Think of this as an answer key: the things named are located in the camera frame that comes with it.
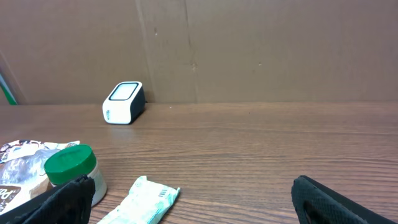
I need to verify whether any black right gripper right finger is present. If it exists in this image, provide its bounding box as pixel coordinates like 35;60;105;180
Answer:
291;175;396;224

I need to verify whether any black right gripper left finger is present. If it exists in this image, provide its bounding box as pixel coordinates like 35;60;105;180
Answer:
1;175;95;224

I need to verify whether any green lid white jar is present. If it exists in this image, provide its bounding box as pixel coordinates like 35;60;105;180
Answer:
44;144;107;207

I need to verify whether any mint green packet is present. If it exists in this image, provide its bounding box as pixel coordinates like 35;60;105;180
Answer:
99;175;180;224

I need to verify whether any white barcode scanner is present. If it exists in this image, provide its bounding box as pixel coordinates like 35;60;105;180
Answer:
102;81;146;124

